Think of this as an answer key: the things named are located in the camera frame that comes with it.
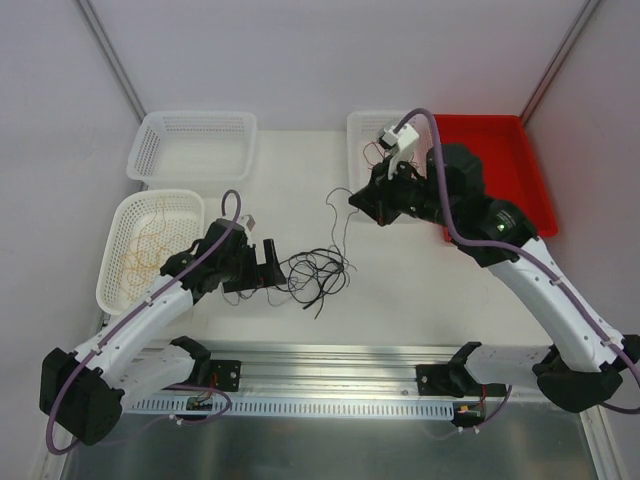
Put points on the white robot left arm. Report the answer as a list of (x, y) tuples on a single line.
[(86, 390)]

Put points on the white rectangular basket back left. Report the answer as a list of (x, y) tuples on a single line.
[(207, 152)]

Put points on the red plastic tray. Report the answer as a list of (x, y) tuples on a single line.
[(511, 169)]

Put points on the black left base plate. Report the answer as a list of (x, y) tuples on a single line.
[(224, 375)]

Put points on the aluminium mounting rail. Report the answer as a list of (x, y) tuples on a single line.
[(364, 372)]

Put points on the white oval basket left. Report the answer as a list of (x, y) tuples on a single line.
[(147, 228)]

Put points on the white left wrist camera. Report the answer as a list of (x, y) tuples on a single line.
[(246, 223)]

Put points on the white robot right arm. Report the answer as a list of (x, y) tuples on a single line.
[(583, 366)]

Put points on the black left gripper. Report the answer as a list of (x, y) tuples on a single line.
[(255, 270)]

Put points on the white rectangular basket centre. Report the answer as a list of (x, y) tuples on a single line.
[(363, 150)]

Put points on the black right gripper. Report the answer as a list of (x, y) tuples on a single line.
[(388, 195)]

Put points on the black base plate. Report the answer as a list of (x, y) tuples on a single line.
[(224, 375), (456, 382)]

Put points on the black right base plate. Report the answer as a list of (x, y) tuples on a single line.
[(456, 382)]

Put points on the white slotted cable duct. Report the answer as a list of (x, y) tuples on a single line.
[(191, 406)]

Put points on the white rectangular basket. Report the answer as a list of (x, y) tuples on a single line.
[(363, 150), (207, 152)]

